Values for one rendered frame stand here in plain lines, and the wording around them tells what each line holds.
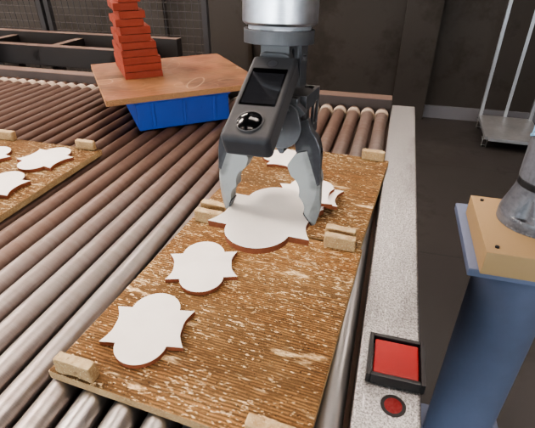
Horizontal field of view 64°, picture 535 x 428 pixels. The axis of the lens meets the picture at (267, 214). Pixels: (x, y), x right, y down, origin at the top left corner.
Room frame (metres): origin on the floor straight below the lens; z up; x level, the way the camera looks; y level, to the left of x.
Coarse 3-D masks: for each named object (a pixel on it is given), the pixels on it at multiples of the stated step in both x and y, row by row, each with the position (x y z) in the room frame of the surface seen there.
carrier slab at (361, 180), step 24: (264, 168) 0.99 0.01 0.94; (336, 168) 0.99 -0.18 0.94; (360, 168) 0.99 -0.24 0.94; (384, 168) 0.99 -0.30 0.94; (216, 192) 0.86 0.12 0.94; (240, 192) 0.86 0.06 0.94; (360, 192) 0.86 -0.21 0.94; (336, 216) 0.76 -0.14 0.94; (360, 216) 0.76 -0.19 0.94; (360, 240) 0.67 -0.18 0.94
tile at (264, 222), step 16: (256, 192) 0.48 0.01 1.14; (272, 192) 0.48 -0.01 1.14; (288, 192) 0.48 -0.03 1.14; (240, 208) 0.44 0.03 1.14; (256, 208) 0.44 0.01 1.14; (272, 208) 0.44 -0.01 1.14; (288, 208) 0.44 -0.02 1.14; (224, 224) 0.41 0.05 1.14; (240, 224) 0.41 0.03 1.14; (256, 224) 0.41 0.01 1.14; (272, 224) 0.41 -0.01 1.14; (288, 224) 0.41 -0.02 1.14; (304, 224) 0.41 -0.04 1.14; (240, 240) 0.38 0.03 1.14; (256, 240) 0.38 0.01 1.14; (272, 240) 0.38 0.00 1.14; (288, 240) 0.38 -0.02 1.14; (304, 240) 0.38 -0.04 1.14
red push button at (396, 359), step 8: (376, 344) 0.42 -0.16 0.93; (384, 344) 0.42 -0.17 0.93; (392, 344) 0.42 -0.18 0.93; (400, 344) 0.42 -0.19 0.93; (376, 352) 0.41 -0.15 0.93; (384, 352) 0.41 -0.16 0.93; (392, 352) 0.41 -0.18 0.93; (400, 352) 0.41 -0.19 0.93; (408, 352) 0.41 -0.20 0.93; (416, 352) 0.41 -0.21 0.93; (376, 360) 0.40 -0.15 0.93; (384, 360) 0.40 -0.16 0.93; (392, 360) 0.40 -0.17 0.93; (400, 360) 0.40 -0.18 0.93; (408, 360) 0.40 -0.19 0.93; (416, 360) 0.40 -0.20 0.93; (376, 368) 0.38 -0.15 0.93; (384, 368) 0.38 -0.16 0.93; (392, 368) 0.38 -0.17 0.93; (400, 368) 0.38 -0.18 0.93; (408, 368) 0.38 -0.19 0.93; (416, 368) 0.38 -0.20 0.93; (400, 376) 0.37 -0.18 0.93; (408, 376) 0.37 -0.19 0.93; (416, 376) 0.37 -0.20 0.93
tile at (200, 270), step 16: (176, 256) 0.61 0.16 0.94; (192, 256) 0.61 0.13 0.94; (208, 256) 0.61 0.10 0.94; (224, 256) 0.61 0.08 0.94; (176, 272) 0.57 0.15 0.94; (192, 272) 0.57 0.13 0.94; (208, 272) 0.57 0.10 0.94; (224, 272) 0.57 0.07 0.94; (192, 288) 0.53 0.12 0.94; (208, 288) 0.53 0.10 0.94
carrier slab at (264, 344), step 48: (192, 240) 0.67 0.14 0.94; (144, 288) 0.54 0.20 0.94; (240, 288) 0.54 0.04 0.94; (288, 288) 0.54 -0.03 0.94; (336, 288) 0.54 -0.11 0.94; (96, 336) 0.43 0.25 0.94; (192, 336) 0.43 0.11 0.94; (240, 336) 0.43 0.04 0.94; (288, 336) 0.43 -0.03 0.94; (336, 336) 0.43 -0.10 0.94; (96, 384) 0.35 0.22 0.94; (144, 384) 0.35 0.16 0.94; (192, 384) 0.35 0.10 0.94; (240, 384) 0.35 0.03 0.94; (288, 384) 0.35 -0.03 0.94
